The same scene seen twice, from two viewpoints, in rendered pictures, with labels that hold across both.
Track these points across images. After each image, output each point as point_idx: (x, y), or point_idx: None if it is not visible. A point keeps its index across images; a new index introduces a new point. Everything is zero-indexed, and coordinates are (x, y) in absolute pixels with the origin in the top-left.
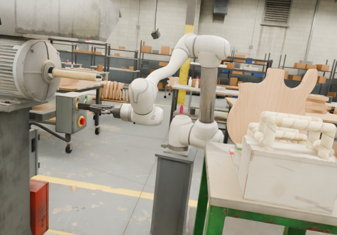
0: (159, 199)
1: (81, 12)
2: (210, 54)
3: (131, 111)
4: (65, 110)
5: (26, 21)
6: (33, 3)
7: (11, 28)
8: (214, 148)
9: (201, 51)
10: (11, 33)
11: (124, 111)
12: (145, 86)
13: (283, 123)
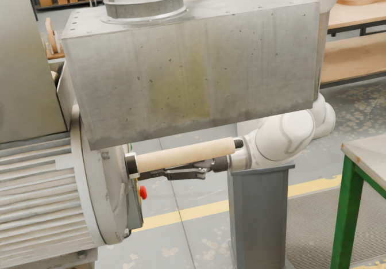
0: (248, 229)
1: (270, 58)
2: None
3: (251, 156)
4: None
5: (120, 118)
6: (131, 69)
7: (29, 121)
8: (373, 156)
9: None
10: (33, 133)
11: (238, 159)
12: (312, 122)
13: None
